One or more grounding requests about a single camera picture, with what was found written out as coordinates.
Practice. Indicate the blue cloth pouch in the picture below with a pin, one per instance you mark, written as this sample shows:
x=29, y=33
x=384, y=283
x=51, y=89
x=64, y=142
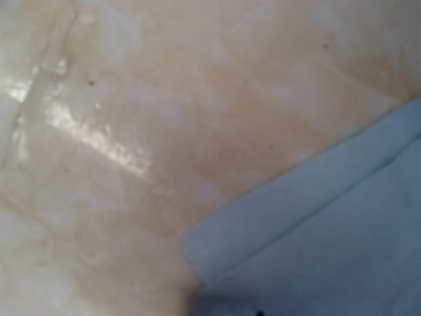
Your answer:
x=338, y=235

